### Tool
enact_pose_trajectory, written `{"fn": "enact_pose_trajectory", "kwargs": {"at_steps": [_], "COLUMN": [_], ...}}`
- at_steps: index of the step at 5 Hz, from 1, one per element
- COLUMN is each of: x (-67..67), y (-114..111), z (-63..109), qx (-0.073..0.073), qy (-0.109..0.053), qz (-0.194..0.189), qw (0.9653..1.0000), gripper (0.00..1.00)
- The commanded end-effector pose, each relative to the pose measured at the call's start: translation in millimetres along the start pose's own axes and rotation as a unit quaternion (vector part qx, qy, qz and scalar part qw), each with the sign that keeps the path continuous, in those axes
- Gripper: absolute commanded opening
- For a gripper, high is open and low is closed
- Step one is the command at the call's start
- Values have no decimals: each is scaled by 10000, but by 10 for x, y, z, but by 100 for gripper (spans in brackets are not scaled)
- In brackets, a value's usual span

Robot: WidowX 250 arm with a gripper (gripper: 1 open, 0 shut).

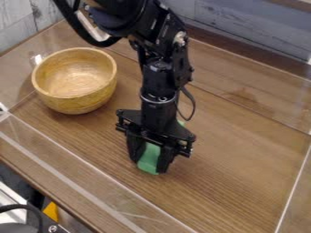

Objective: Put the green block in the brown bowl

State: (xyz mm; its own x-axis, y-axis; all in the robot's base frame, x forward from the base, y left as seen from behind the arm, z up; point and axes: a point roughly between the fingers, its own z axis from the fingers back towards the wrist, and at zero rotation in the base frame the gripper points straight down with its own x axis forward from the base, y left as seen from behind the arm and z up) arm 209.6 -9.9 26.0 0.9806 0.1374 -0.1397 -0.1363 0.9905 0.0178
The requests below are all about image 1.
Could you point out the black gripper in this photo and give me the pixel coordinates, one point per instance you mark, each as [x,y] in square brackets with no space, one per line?
[156,115]

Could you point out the brown wooden bowl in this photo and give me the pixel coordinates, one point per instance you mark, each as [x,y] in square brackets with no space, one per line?
[74,80]

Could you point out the yellow object under table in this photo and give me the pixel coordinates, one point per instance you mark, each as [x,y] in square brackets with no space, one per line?
[50,211]

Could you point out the black device with logo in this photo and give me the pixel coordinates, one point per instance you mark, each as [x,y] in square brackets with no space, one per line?
[49,225]

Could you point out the clear acrylic corner bracket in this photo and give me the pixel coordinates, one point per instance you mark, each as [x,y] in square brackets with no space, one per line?
[94,32]

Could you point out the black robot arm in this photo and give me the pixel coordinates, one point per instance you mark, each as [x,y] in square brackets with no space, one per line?
[154,31]

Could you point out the green rectangular block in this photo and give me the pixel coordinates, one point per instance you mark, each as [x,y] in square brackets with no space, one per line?
[154,141]

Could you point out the clear acrylic barrier wall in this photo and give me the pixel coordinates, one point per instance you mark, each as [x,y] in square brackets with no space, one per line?
[245,181]

